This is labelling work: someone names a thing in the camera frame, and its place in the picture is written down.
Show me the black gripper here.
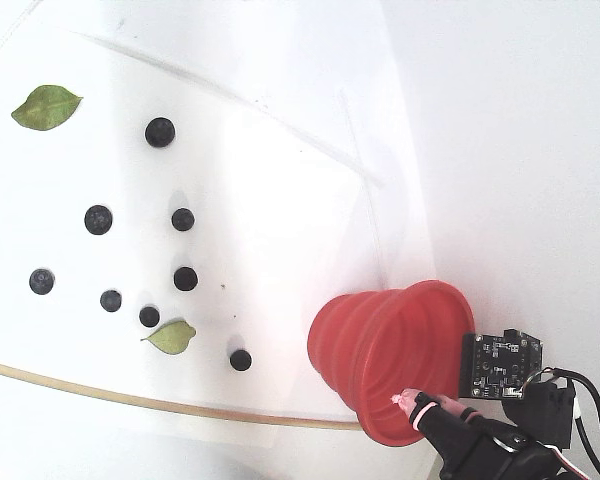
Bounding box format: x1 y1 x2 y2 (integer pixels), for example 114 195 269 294
390 382 581 480

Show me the dark blueberry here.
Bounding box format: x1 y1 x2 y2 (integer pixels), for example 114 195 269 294
171 207 196 232
99 289 123 314
84 204 114 236
28 268 56 296
138 305 162 329
144 117 177 149
229 348 253 372
173 266 199 292

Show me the red collapsible cup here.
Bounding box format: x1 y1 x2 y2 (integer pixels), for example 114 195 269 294
307 279 476 448

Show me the green leaf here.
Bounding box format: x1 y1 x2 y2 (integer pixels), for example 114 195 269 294
140 319 198 356
10 84 85 133

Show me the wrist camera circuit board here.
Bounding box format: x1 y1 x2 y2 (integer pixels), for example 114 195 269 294
458 327 544 401

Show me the red white servo cable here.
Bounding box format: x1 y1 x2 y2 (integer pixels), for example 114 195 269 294
544 442 581 476

